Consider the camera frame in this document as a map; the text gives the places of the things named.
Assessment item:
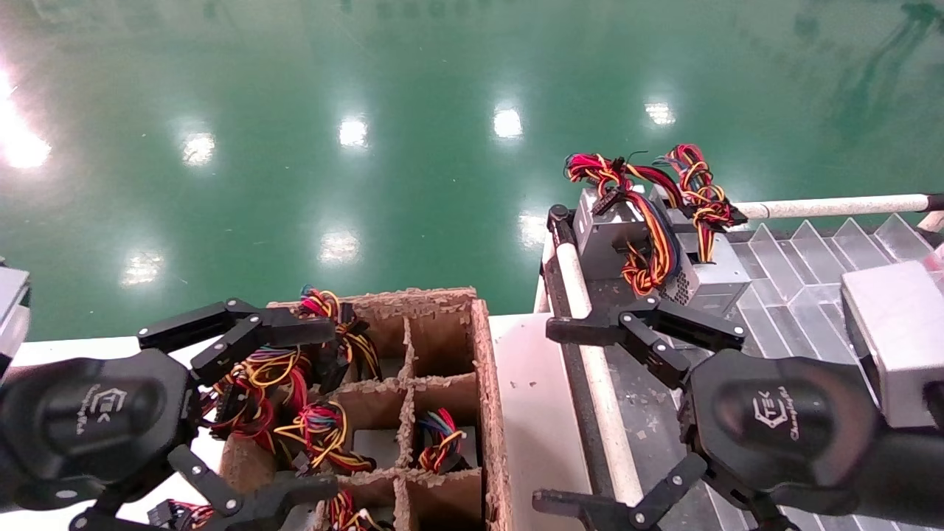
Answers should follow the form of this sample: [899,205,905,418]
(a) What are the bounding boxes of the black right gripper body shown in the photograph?
[678,348,944,531]

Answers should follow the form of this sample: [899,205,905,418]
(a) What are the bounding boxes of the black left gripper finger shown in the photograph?
[138,298,336,388]
[70,445,340,531]

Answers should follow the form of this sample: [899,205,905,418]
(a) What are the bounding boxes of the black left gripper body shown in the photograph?
[0,348,204,517]

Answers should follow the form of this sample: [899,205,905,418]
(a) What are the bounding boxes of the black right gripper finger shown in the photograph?
[532,451,709,531]
[546,295,746,390]

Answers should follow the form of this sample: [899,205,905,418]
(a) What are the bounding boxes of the silver power supply with wires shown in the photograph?
[415,408,467,474]
[274,400,405,474]
[297,286,382,392]
[649,144,753,316]
[323,489,395,531]
[201,345,314,452]
[147,499,216,531]

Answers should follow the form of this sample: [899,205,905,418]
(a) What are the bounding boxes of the conveyor with clear dividers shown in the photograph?
[535,193,944,531]

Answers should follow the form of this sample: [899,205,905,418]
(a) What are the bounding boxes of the dark grey power supply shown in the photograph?
[564,151,683,296]

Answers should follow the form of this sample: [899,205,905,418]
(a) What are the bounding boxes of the clear acrylic divider tray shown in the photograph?
[726,214,944,531]

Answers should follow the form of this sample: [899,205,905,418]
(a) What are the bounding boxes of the brown cardboard divider box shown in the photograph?
[220,288,513,531]

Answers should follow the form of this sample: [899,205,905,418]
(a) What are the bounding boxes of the white padded cart post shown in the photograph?
[534,235,555,314]

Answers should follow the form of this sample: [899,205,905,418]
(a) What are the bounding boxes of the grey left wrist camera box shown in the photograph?
[0,264,32,362]

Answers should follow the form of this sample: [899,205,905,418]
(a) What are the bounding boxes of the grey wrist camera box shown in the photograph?
[0,264,32,362]
[841,260,944,430]

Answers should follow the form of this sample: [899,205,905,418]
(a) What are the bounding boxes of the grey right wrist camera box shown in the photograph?
[841,260,944,430]

